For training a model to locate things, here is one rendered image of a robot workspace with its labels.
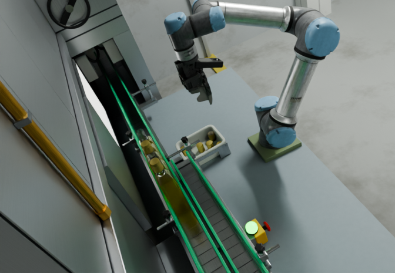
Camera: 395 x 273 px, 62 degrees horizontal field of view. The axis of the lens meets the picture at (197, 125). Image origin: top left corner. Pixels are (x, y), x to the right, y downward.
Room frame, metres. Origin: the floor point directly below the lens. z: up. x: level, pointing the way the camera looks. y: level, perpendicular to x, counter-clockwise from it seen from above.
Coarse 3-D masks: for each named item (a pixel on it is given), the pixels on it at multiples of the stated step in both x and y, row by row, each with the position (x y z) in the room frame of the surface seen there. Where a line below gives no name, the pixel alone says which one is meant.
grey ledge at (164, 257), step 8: (168, 240) 0.73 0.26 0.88; (176, 240) 0.72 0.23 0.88; (160, 248) 0.71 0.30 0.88; (168, 248) 0.70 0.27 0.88; (176, 248) 0.69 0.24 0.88; (160, 256) 0.68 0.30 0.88; (168, 256) 0.67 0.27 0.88; (176, 256) 0.66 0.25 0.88; (184, 256) 0.65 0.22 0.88; (168, 264) 0.64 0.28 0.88; (176, 264) 0.63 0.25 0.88; (184, 264) 0.62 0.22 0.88; (168, 272) 0.61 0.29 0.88; (176, 272) 0.60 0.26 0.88; (184, 272) 0.59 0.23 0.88; (192, 272) 0.58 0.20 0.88
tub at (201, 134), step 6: (210, 126) 1.30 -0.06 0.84; (198, 132) 1.30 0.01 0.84; (204, 132) 1.30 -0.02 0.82; (216, 132) 1.24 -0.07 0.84; (192, 138) 1.29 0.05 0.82; (198, 138) 1.29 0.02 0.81; (204, 138) 1.30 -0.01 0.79; (216, 138) 1.26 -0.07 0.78; (222, 138) 1.18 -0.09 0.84; (180, 144) 1.28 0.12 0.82; (204, 144) 1.27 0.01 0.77; (222, 144) 1.15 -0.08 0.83; (192, 150) 1.26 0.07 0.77; (210, 150) 1.14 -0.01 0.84; (186, 156) 1.24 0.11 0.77; (198, 156) 1.13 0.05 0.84
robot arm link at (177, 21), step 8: (168, 16) 1.07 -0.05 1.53; (176, 16) 1.04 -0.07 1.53; (184, 16) 1.04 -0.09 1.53; (168, 24) 1.03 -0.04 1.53; (176, 24) 1.02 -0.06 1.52; (184, 24) 1.03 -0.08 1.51; (168, 32) 1.04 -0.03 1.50; (176, 32) 1.02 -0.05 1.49; (184, 32) 1.02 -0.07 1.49; (192, 32) 1.01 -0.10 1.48; (176, 40) 1.02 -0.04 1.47; (184, 40) 1.02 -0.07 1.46; (192, 40) 1.04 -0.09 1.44; (176, 48) 1.03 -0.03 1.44; (184, 48) 1.02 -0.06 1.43
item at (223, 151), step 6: (216, 150) 1.14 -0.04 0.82; (222, 150) 1.15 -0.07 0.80; (228, 150) 1.15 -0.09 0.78; (180, 156) 1.26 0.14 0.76; (204, 156) 1.13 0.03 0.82; (210, 156) 1.14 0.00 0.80; (216, 156) 1.14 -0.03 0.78; (222, 156) 1.15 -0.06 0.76; (174, 162) 1.24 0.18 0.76; (198, 162) 1.13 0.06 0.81; (204, 162) 1.13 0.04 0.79; (210, 162) 1.14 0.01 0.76
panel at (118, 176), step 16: (80, 80) 1.35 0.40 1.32; (96, 96) 1.61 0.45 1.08; (96, 112) 1.21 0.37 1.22; (96, 128) 0.97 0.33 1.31; (112, 128) 1.41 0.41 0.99; (96, 144) 0.85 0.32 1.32; (112, 144) 1.07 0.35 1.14; (112, 160) 0.85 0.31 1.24; (112, 176) 0.74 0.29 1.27; (128, 176) 0.94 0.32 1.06; (128, 192) 0.76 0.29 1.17; (128, 208) 0.73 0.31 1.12; (144, 208) 0.82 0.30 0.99; (144, 224) 0.74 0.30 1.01
